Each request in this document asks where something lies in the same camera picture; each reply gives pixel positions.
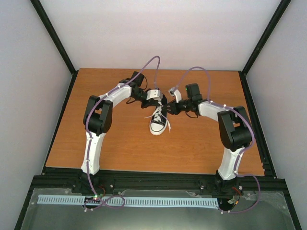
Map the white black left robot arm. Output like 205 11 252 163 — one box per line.
81 72 168 193

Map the black aluminium frame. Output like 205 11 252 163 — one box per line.
15 0 301 230

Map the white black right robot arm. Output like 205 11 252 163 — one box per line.
165 83 255 194

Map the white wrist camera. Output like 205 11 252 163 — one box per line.
168 87 182 103
146 89 163 101

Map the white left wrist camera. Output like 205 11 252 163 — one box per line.
146 89 163 101

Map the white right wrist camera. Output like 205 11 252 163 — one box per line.
168 87 182 103

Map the light blue slotted cable duct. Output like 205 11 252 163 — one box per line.
37 195 219 209

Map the white shoelace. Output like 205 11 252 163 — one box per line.
144 102 172 134

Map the clear acrylic cover plate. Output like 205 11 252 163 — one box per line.
22 189 294 230

